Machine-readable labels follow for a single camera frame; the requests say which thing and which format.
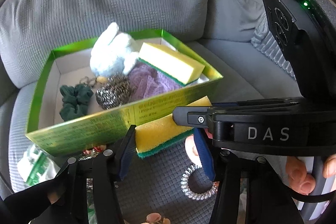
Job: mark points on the white plush bunny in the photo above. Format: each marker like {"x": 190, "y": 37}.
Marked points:
{"x": 110, "y": 56}

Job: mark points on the grey ribbed blanket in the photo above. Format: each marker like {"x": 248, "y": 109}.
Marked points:
{"x": 273, "y": 50}

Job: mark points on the yellow sponge green backing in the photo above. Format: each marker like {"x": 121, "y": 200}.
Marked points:
{"x": 157, "y": 134}
{"x": 168, "y": 61}

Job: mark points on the white green plastic bag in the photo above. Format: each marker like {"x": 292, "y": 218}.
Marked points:
{"x": 34, "y": 163}

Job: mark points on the purple mesh bath puff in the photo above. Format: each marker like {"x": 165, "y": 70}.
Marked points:
{"x": 152, "y": 82}

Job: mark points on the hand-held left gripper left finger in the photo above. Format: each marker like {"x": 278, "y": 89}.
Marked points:
{"x": 126, "y": 155}

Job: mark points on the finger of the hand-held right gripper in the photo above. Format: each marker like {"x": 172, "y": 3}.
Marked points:
{"x": 189, "y": 116}
{"x": 262, "y": 101}

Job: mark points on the clear pink hair claw clip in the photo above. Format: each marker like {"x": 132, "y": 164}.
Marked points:
{"x": 155, "y": 218}

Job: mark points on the green cardboard box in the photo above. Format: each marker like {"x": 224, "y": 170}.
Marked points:
{"x": 86, "y": 129}

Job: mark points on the steel wool scourer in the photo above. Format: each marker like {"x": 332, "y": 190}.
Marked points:
{"x": 114, "y": 94}

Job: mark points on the dark green scrunchie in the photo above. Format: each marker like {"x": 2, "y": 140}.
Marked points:
{"x": 76, "y": 98}

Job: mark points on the person's right hand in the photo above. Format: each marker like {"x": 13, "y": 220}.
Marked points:
{"x": 299, "y": 176}

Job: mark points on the pink foam roll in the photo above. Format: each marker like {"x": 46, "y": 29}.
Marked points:
{"x": 190, "y": 149}

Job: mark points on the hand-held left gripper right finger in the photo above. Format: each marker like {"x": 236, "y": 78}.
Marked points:
{"x": 204, "y": 161}

